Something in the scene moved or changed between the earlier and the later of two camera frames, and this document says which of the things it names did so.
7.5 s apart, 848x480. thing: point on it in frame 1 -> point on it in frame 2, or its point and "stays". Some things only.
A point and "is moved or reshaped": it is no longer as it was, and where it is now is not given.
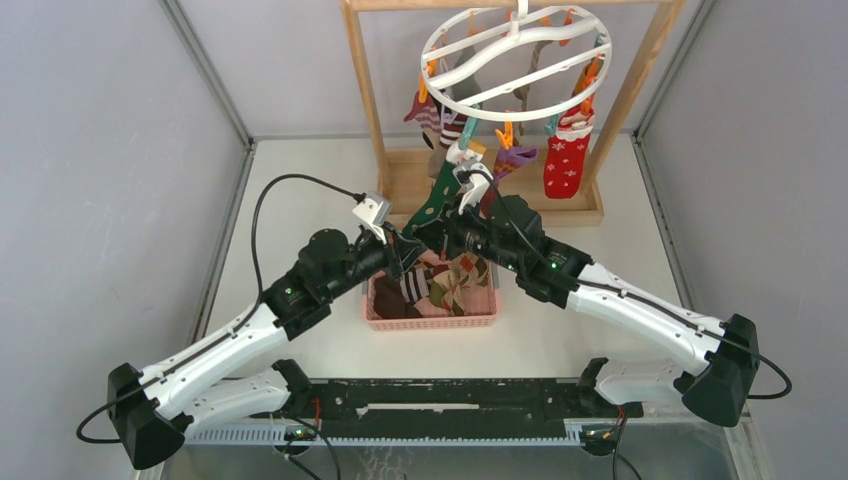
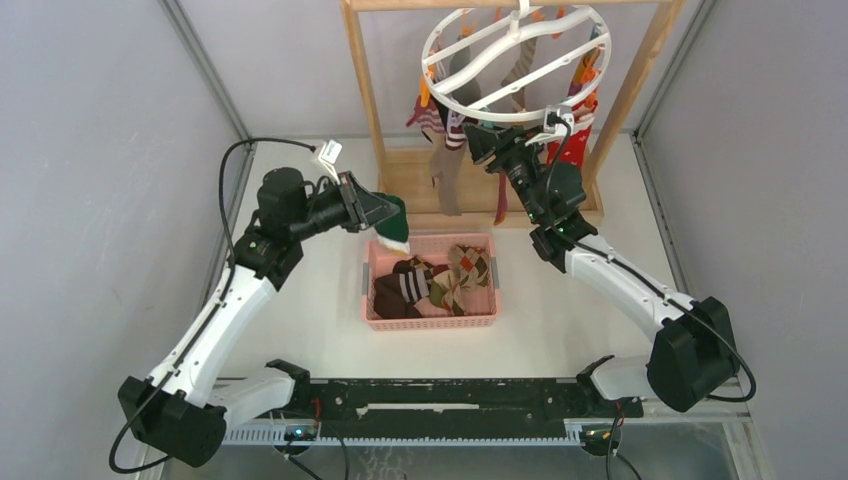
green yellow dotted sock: x=447 y=184 is moved or reshaped
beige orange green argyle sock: x=446 y=287 stays
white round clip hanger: x=506 y=66 stays
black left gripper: x=396 y=247 -> x=362 y=208
